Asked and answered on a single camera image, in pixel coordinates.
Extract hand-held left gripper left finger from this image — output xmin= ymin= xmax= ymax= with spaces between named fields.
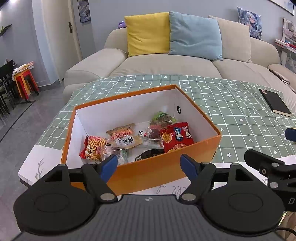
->
xmin=44 ymin=154 xmax=118 ymax=202

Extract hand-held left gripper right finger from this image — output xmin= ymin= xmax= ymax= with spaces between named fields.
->
xmin=179 ymin=154 xmax=265 ymax=202

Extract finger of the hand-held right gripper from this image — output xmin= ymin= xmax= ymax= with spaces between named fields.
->
xmin=284 ymin=127 xmax=296 ymax=141
xmin=244 ymin=149 xmax=296 ymax=189

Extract red stick snack packet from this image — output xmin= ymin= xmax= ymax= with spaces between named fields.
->
xmin=79 ymin=136 xmax=111 ymax=162

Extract red cracker packet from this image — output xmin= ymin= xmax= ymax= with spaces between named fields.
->
xmin=160 ymin=122 xmax=195 ymax=153

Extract beige noodle snack packet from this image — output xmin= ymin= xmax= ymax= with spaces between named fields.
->
xmin=106 ymin=123 xmax=144 ymax=148

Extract orange cardboard box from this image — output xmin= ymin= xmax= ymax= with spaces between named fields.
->
xmin=60 ymin=85 xmax=222 ymax=195

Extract dark green snack packet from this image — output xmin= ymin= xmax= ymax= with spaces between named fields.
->
xmin=135 ymin=149 xmax=165 ymax=162

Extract clear dark plum packet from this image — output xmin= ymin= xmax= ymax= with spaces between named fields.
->
xmin=143 ymin=125 xmax=164 ymax=150

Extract white spicy strip packet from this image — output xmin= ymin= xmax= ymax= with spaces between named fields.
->
xmin=135 ymin=123 xmax=151 ymax=139

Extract green raisin packet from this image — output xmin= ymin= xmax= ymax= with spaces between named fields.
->
xmin=149 ymin=111 xmax=177 ymax=127

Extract person's beige trouser leg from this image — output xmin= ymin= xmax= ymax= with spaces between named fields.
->
xmin=280 ymin=211 xmax=296 ymax=241

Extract black notebook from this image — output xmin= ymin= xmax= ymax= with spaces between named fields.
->
xmin=259 ymin=88 xmax=292 ymax=117

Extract dark book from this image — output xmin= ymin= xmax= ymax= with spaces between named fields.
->
xmin=268 ymin=69 xmax=290 ymax=84

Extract green checked tablecloth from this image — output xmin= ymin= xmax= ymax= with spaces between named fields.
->
xmin=43 ymin=74 xmax=296 ymax=163

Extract white shelf with books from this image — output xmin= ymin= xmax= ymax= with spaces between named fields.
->
xmin=274 ymin=17 xmax=296 ymax=67

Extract beige sofa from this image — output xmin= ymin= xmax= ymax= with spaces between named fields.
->
xmin=63 ymin=15 xmax=296 ymax=105

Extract beige cushion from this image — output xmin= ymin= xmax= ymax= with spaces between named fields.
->
xmin=208 ymin=15 xmax=252 ymax=63

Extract yellow stool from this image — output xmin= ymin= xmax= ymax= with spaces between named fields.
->
xmin=17 ymin=76 xmax=31 ymax=98

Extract blue printed figure pillow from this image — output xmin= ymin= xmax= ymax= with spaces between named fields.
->
xmin=237 ymin=6 xmax=263 ymax=41

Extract red stool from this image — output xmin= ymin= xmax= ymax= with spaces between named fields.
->
xmin=14 ymin=69 xmax=40 ymax=100

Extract white door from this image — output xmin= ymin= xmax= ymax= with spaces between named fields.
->
xmin=42 ymin=0 xmax=83 ymax=80

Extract cloth and papers pile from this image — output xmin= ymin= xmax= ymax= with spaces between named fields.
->
xmin=12 ymin=61 xmax=35 ymax=76

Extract light blue pillow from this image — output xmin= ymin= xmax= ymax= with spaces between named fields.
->
xmin=168 ymin=11 xmax=223 ymax=61

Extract black dining chairs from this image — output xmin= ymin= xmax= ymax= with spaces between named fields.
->
xmin=0 ymin=60 xmax=18 ymax=116

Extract yellow pillow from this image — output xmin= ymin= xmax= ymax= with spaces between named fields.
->
xmin=124 ymin=12 xmax=171 ymax=57

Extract framed wall picture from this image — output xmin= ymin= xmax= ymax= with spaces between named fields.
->
xmin=268 ymin=0 xmax=296 ymax=16

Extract dark wall poster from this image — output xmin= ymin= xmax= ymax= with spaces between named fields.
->
xmin=77 ymin=0 xmax=91 ymax=24

